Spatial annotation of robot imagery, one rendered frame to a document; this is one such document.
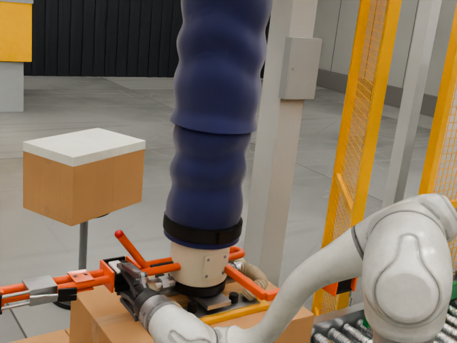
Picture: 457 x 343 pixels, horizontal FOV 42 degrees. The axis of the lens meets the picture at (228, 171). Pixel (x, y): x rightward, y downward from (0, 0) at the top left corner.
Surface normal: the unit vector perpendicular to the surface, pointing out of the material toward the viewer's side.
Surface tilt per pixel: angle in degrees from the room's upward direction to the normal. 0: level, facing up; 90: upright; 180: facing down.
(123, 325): 1
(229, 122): 67
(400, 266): 37
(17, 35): 90
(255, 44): 76
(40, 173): 90
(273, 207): 90
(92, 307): 1
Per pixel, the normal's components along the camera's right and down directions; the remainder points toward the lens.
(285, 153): 0.57, 0.29
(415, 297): -0.29, 0.17
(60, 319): 0.10, -0.95
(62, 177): -0.53, 0.19
